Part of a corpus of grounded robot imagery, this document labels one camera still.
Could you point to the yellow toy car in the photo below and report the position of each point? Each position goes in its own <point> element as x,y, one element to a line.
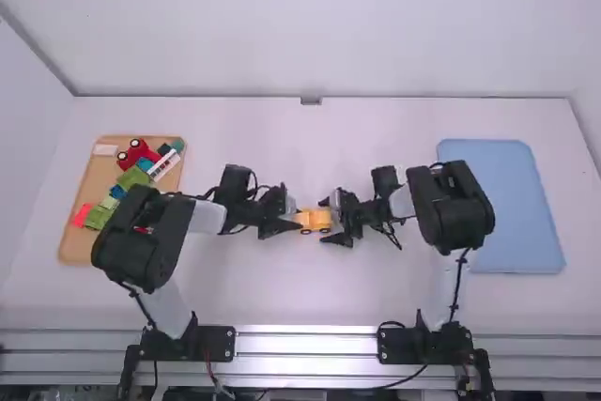
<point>313,219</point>

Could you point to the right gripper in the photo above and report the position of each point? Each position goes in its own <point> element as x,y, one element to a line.
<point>352,215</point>

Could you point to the red toy car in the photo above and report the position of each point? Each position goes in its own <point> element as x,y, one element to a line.
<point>138,154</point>

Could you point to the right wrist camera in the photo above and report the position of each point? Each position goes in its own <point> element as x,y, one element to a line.
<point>335,198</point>

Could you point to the red toy brick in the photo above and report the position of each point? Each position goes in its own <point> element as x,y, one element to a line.
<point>83,215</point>

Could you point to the light green toy brick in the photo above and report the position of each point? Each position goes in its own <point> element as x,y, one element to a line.
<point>108,204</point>

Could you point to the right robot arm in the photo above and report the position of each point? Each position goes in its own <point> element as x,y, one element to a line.
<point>451,213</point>

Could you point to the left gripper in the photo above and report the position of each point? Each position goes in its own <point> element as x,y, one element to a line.
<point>270,206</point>

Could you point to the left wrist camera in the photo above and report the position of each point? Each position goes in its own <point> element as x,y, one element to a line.
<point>291,207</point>

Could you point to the dark green toy brick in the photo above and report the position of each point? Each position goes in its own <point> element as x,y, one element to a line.
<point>177,145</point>

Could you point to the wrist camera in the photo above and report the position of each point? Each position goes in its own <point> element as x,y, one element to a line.
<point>291,207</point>
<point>335,198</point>

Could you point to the silver rails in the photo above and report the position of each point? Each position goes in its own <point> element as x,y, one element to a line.
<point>305,344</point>

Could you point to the teal toy brick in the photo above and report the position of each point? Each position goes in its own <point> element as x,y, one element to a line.
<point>118,191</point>

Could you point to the blue mat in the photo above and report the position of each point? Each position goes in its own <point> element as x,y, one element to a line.
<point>512,194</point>

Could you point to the tan tray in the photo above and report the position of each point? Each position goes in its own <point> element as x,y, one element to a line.
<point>82,175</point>

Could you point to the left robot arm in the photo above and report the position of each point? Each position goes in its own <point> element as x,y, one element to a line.
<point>141,241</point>

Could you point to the white striped toy brick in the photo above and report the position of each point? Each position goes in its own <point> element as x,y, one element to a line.
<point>162,165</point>

